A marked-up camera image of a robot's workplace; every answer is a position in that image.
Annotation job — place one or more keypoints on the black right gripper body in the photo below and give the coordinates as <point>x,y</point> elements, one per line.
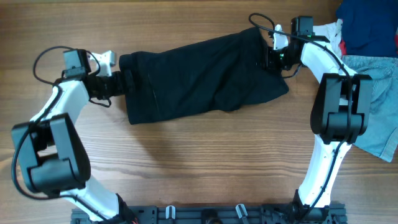
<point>279,59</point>

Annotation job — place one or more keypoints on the light blue denim garment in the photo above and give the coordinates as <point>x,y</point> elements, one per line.
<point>380,138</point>

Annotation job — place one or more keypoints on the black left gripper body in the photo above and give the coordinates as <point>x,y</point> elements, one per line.
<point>109,86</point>

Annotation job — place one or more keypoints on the white printed cloth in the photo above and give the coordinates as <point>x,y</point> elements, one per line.
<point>332,32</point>

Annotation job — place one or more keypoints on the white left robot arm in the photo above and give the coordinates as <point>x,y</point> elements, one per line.
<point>50,161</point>

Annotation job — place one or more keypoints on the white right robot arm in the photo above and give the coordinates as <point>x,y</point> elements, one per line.
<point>339,114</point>

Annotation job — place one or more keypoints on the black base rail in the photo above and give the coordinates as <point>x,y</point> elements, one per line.
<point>267,213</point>

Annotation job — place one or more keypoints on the black shorts garment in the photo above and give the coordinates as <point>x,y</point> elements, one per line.
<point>224,74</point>

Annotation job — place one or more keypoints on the navy blue garment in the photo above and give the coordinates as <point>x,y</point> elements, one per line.
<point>369,27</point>

